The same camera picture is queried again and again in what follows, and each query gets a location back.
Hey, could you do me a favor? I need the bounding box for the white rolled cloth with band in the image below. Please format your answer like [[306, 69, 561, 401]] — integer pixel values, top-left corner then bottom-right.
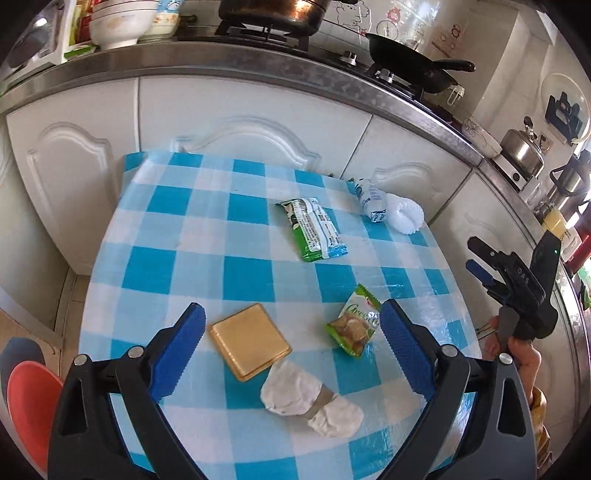
[[260, 360, 365, 439]]

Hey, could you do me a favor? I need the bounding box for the steel thermos jug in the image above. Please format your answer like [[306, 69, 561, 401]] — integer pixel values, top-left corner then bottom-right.
[[549, 151, 591, 209]]

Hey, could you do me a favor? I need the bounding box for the blue checkered tablecloth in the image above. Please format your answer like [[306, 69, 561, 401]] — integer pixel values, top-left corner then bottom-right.
[[78, 151, 483, 480]]

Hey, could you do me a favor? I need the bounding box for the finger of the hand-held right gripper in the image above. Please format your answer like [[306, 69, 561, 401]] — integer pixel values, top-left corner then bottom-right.
[[465, 258, 507, 297], [467, 237, 504, 267]]

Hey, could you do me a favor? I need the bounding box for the green cookie packet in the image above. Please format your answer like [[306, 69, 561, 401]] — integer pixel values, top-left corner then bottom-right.
[[326, 283, 384, 357]]

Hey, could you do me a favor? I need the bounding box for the green and white snack wrapper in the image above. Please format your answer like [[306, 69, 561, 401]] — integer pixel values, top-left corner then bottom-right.
[[276, 198, 348, 263]]

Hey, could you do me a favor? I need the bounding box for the red plastic stool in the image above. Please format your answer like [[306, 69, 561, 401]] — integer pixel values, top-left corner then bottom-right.
[[7, 362, 65, 462]]

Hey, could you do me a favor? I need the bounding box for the white cabinet door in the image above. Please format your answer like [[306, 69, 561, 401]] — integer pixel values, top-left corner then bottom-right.
[[6, 78, 141, 276], [137, 76, 374, 182], [427, 171, 561, 365], [347, 115, 486, 229]]

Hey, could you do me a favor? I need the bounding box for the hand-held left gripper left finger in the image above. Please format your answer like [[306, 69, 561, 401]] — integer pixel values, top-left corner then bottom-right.
[[47, 302, 207, 480]]

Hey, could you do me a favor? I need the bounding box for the small bottle with blue label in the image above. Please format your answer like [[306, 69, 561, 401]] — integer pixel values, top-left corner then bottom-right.
[[353, 178, 387, 223]]

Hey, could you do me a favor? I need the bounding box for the black gas stove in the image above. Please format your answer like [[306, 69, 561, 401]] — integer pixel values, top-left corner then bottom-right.
[[178, 18, 462, 118]]

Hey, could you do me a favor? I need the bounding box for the glass pot lid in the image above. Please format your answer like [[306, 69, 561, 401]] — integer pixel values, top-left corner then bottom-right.
[[540, 71, 591, 141]]

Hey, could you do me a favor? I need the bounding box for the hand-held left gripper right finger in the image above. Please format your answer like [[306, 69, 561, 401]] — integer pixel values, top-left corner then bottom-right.
[[379, 298, 539, 480]]

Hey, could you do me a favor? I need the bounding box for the blue printed cup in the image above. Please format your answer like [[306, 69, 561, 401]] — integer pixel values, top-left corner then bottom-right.
[[150, 0, 186, 40]]

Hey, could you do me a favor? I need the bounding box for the blue plastic stool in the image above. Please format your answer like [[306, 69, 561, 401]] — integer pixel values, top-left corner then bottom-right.
[[0, 337, 47, 393]]

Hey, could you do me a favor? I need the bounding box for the black frying pan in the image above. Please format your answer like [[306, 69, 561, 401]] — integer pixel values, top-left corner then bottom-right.
[[366, 32, 476, 94]]

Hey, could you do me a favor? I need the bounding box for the steel kettle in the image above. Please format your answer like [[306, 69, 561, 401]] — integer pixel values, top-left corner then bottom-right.
[[501, 117, 546, 175]]

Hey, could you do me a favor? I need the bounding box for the tarnished metal cooking pot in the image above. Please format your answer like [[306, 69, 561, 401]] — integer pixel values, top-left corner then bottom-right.
[[217, 0, 331, 31]]

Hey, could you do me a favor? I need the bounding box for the white bowl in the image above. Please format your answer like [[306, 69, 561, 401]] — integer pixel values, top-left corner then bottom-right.
[[90, 0, 160, 51]]

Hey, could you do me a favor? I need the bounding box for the person's right hand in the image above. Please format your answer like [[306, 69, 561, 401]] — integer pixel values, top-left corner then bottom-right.
[[488, 315, 544, 385]]

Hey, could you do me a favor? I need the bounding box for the steel-edged kitchen counter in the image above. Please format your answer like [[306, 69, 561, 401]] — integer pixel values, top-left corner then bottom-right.
[[0, 41, 591, 324]]

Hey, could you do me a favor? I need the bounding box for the flat yellow box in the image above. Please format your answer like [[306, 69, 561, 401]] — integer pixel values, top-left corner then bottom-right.
[[208, 303, 293, 382]]

